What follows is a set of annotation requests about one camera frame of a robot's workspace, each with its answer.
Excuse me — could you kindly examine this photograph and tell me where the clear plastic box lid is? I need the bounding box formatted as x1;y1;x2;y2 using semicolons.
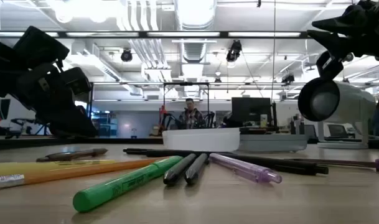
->
238;133;309;153

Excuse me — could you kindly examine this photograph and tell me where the black overhead light bar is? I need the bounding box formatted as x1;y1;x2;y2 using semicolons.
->
0;30;312;39

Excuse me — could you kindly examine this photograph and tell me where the clear plastic supply box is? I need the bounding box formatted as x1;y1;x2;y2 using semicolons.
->
162;127;241;153

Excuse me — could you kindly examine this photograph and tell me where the orange pencil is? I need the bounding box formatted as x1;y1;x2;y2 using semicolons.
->
0;157;166;191

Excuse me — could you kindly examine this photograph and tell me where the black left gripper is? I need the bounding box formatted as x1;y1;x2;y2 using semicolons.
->
17;63;98;138

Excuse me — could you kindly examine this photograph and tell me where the translucent purple pen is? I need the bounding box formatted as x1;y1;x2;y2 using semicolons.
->
208;152;283;184

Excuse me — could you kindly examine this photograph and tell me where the black aluminium table frame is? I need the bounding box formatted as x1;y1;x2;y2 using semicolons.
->
0;136;379;151

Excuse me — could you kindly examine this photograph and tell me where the grey laptop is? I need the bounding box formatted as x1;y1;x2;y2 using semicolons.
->
327;123;350;139

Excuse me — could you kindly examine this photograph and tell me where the yellow highlighter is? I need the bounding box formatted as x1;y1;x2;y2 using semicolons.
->
0;159;119;179

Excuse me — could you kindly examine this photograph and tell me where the white security camera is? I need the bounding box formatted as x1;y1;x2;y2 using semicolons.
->
297;77;377;150

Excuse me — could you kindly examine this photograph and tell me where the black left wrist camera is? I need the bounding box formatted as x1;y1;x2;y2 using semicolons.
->
12;26;70;71

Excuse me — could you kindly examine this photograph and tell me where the black pen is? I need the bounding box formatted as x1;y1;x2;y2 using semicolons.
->
217;152;329;176
123;147;208;158
162;152;198;187
184;152;210;185
35;147;109;163

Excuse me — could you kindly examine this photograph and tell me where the green highlighter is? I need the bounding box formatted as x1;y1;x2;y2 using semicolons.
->
72;155;184;213

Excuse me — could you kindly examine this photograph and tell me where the black monitor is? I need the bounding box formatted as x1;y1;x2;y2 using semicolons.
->
231;96;273;127

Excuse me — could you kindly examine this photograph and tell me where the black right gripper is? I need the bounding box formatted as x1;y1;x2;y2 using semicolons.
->
307;0;379;62

